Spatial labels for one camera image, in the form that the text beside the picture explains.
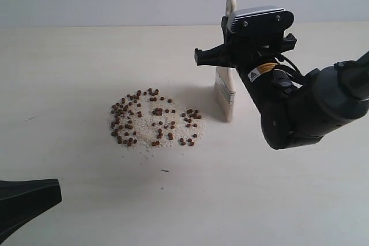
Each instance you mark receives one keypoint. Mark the white paint brush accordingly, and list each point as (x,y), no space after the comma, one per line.
(224,90)

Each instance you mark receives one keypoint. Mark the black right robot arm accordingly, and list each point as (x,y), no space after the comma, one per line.
(295,109)

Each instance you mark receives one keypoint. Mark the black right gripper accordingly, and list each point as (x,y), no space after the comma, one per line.
(240,51)

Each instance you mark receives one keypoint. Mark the brown pellets on pile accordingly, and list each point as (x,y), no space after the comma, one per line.
(153,119)

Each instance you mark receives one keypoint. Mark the pile of white grains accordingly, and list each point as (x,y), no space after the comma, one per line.
(194,96)

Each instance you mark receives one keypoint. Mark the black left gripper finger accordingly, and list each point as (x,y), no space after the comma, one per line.
(22,201)

